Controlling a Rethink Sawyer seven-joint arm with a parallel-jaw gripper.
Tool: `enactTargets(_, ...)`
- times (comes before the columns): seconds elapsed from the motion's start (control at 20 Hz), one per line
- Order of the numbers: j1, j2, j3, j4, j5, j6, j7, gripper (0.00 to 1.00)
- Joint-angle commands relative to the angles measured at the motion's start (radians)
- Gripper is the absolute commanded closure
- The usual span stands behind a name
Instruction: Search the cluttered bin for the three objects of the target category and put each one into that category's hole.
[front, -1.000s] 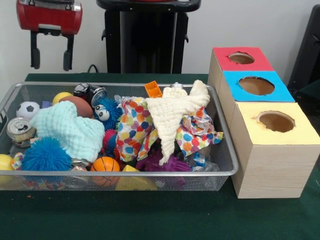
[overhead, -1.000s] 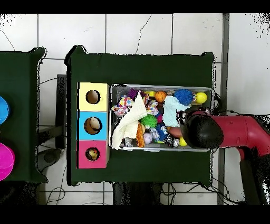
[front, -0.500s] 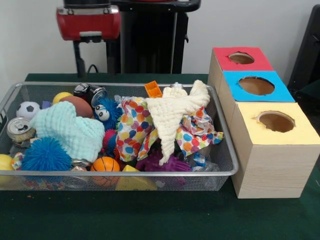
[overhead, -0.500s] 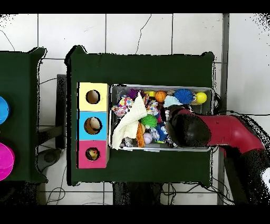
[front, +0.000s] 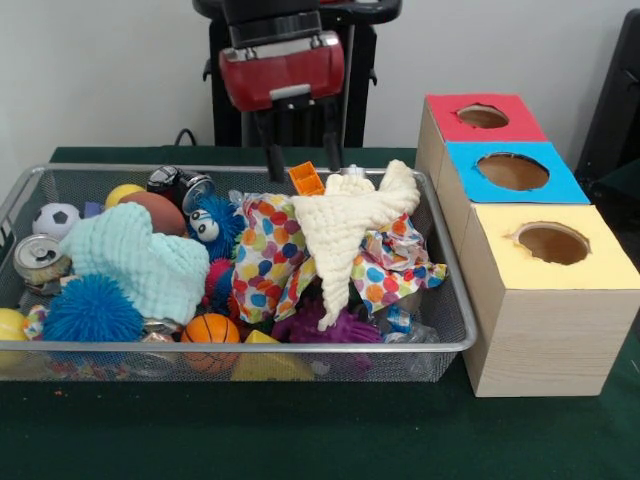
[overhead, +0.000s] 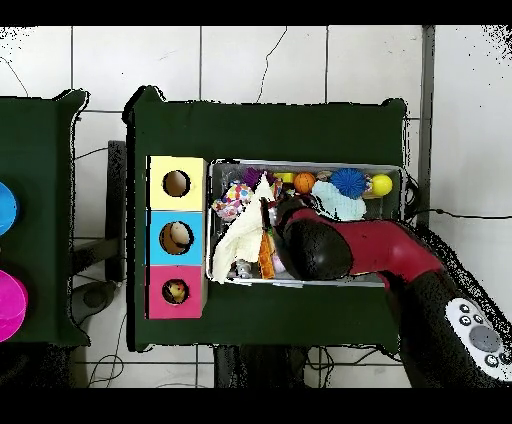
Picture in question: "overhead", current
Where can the cream waffle cloth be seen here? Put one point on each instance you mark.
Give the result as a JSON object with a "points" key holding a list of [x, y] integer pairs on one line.
{"points": [[244, 240]]}

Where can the white cloth with coloured dots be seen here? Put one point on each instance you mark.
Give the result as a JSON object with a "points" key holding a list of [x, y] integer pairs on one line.
{"points": [[234, 200]]}

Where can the mint green cloth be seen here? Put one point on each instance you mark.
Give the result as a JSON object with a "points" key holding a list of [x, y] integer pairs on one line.
{"points": [[336, 200]]}

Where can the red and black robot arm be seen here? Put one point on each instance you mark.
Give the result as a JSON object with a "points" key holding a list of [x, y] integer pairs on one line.
{"points": [[380, 248]]}

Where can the silver mesh bin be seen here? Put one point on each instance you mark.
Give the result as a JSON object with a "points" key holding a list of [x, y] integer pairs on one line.
{"points": [[224, 172]]}

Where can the wooden box with three holes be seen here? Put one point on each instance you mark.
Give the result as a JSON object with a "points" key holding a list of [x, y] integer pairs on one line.
{"points": [[188, 200]]}

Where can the purple spiky toy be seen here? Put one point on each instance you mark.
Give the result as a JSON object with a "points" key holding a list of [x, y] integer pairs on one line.
{"points": [[252, 178]]}

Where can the orange toy brick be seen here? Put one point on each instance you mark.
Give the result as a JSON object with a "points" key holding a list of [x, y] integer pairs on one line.
{"points": [[266, 256]]}

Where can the small orange basketball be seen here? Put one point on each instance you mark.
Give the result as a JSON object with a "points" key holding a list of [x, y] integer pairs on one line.
{"points": [[305, 182]]}

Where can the silver toy robot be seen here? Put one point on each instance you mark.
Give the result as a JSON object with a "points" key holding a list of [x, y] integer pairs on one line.
{"points": [[244, 268]]}

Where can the dark green table cloth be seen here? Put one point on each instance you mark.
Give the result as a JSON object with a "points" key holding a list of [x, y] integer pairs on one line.
{"points": [[260, 132], [40, 160]]}

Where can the blue spiky ball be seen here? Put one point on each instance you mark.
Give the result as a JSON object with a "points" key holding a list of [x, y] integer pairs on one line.
{"points": [[348, 182]]}

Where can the yellow toy duck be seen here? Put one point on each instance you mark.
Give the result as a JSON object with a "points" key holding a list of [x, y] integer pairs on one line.
{"points": [[176, 292]]}

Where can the yellow ball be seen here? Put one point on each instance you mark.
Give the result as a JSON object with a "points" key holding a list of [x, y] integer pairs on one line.
{"points": [[382, 184]]}

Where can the black stand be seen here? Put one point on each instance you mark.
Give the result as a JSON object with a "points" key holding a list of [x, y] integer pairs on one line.
{"points": [[116, 180]]}

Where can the blue bowl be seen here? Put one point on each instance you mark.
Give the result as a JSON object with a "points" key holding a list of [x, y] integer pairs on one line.
{"points": [[7, 208]]}

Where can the magenta bowl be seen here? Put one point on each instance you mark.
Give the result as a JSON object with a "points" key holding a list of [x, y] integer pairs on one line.
{"points": [[11, 306]]}

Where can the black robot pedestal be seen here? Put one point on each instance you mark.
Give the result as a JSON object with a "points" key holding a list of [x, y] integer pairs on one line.
{"points": [[260, 368]]}

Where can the grey metal rail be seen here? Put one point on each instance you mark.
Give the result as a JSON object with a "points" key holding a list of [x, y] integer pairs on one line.
{"points": [[428, 80]]}

